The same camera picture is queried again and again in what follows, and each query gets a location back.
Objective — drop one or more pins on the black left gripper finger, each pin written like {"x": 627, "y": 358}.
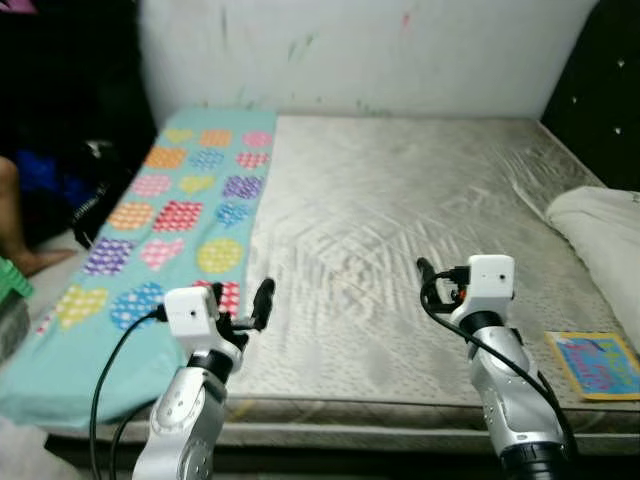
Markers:
{"x": 263, "y": 303}

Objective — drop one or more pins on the white printed pillow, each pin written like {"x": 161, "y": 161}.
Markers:
{"x": 605, "y": 240}

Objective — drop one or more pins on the black tufted headboard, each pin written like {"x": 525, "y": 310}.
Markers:
{"x": 600, "y": 90}

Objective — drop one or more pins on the black sports bag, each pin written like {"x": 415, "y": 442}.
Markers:
{"x": 95, "y": 200}

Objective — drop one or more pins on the pink paper item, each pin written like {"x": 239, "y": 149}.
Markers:
{"x": 15, "y": 5}

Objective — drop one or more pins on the teal patchwork polka dot blanket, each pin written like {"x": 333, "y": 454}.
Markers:
{"x": 60, "y": 360}

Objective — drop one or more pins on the blue yellow children's book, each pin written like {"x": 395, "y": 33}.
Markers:
{"x": 598, "y": 365}

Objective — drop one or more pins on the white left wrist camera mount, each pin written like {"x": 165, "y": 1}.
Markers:
{"x": 190, "y": 312}

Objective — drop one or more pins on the green plastic stool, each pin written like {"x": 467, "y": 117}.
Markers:
{"x": 12, "y": 282}

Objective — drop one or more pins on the blue plastic bag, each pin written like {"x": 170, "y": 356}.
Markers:
{"x": 45, "y": 175}

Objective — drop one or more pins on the quilted grey mattress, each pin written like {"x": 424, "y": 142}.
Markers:
{"x": 400, "y": 220}

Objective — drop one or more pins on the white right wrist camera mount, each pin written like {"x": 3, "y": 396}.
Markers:
{"x": 488, "y": 280}

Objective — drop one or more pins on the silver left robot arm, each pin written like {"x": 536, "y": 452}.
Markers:
{"x": 185, "y": 430}

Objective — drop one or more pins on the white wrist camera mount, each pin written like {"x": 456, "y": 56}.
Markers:
{"x": 190, "y": 312}
{"x": 488, "y": 280}

